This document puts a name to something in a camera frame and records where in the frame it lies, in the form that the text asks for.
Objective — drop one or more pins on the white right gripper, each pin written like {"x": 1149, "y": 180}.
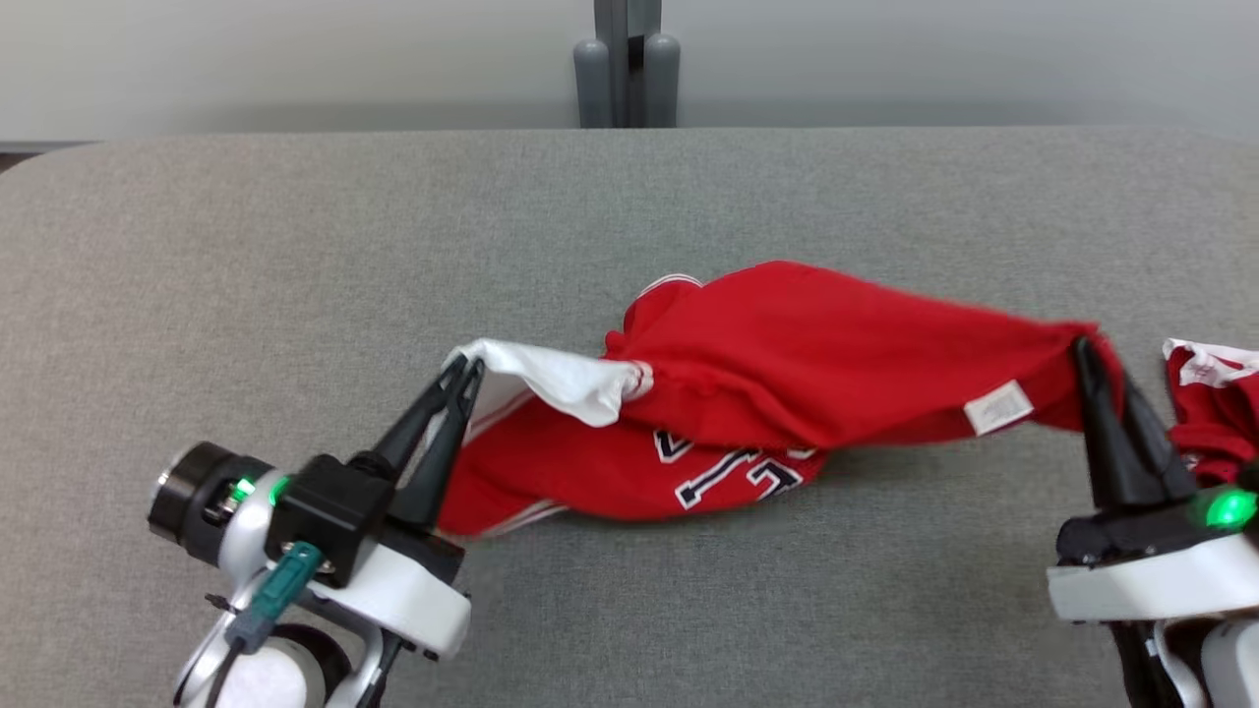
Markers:
{"x": 1151, "y": 570}

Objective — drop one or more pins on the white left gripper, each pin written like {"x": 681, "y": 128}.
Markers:
{"x": 403, "y": 600}

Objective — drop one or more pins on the red Bulls shorts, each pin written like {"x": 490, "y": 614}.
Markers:
{"x": 1215, "y": 413}

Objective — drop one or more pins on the red number 23 jersey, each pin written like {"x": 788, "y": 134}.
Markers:
{"x": 807, "y": 364}

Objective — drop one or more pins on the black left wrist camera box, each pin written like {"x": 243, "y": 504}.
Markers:
{"x": 329, "y": 516}

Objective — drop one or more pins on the grey metal post with cylinders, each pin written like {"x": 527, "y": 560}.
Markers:
{"x": 627, "y": 69}

